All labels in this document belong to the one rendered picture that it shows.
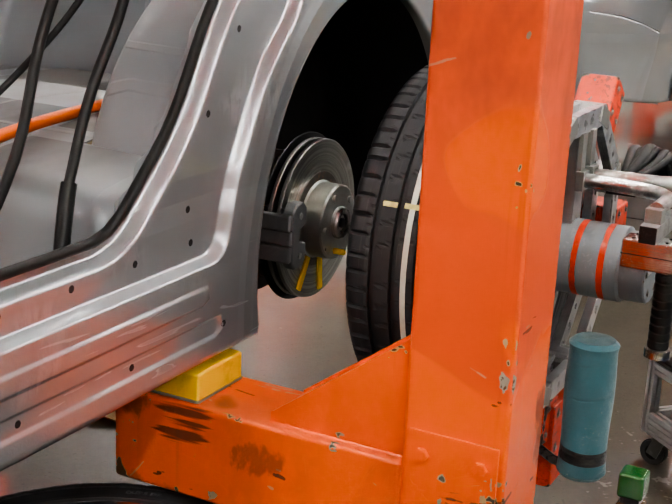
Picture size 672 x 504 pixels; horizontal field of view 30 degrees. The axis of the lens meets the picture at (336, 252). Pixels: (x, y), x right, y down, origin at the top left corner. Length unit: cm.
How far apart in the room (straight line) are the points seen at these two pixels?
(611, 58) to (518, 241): 318
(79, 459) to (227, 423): 147
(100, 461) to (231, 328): 141
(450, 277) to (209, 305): 44
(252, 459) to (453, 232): 52
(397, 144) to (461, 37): 54
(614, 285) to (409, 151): 45
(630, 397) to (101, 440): 163
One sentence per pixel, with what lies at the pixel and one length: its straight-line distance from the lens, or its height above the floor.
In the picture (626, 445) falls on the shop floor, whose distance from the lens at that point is 370.
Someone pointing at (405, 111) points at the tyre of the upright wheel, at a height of 111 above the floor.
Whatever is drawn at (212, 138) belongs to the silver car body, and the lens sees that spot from 197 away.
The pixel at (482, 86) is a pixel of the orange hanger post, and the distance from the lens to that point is 167.
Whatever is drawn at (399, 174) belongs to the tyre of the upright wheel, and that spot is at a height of 102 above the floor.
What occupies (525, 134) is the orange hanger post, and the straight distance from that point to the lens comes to 166.
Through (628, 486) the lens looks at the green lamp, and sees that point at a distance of 196.
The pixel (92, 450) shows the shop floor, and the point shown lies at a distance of 348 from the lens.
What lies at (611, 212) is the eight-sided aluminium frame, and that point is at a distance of 258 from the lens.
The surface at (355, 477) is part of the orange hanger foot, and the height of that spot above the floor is 64.
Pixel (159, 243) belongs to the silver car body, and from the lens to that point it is 189.
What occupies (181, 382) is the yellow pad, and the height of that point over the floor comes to 71.
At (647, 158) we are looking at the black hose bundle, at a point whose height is 103.
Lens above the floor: 148
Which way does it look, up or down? 16 degrees down
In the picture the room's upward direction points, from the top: 3 degrees clockwise
